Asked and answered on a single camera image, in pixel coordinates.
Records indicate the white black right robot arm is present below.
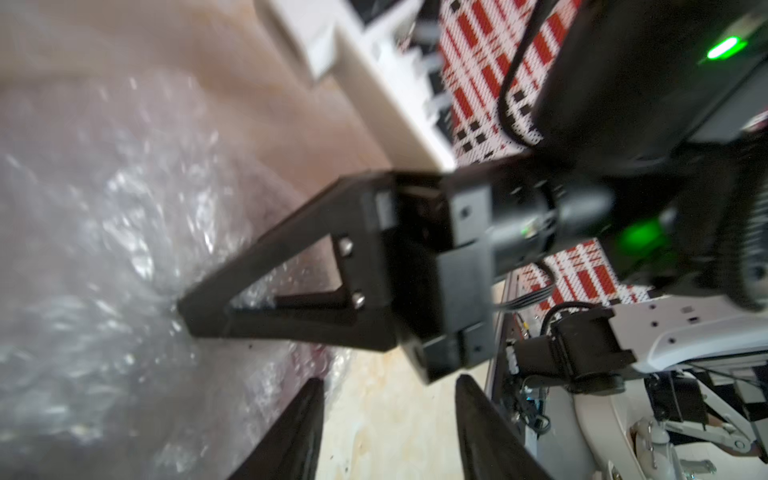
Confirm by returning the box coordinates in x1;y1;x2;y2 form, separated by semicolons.
177;1;767;383

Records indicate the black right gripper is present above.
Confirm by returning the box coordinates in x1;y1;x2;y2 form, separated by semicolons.
176;155;615;384

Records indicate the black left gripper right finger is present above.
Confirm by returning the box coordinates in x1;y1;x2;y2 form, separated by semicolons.
455;374;551;480

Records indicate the clear bubble wrap sheet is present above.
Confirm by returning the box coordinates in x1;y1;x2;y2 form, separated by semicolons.
1;71;350;479

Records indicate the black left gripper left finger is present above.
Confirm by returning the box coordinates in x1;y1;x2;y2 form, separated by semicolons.
229;378;325;480

